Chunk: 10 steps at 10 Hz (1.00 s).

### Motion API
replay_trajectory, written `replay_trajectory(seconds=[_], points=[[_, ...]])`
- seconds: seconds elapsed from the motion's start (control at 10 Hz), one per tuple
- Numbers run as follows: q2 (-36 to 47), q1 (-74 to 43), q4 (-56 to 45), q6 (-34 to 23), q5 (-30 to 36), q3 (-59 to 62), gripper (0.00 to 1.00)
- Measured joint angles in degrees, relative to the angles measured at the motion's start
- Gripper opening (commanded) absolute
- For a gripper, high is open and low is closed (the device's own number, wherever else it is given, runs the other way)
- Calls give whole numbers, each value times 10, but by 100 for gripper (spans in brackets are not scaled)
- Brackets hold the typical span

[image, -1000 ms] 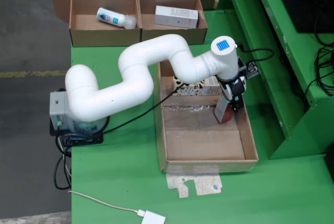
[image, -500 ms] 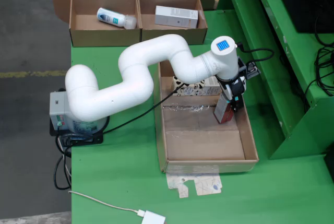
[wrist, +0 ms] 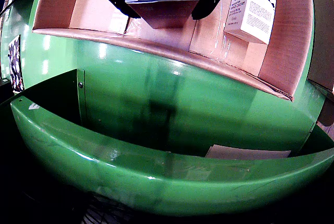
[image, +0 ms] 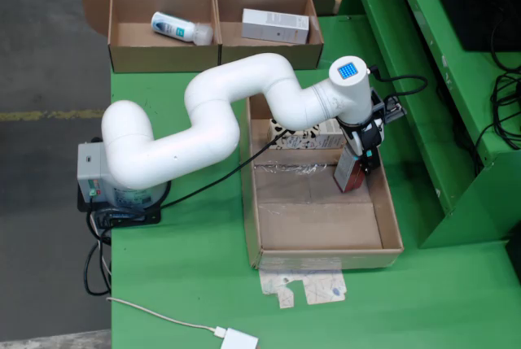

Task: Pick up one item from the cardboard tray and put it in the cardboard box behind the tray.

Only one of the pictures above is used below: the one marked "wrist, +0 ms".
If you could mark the holographic silver red carton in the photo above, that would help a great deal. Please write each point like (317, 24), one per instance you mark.
(161, 2)

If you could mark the shallow cardboard tray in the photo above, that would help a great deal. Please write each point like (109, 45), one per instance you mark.
(287, 38)

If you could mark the open brown cardboard box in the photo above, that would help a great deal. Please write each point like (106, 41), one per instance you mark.
(322, 46)

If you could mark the cow print carton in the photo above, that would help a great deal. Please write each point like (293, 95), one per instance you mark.
(255, 17)

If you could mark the flattened printed carton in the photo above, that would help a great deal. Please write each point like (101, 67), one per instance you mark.
(15, 64)

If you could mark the grey flat sheet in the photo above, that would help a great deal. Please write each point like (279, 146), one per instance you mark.
(248, 152)

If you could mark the green metal cabinet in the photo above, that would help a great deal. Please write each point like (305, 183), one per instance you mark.
(156, 182)

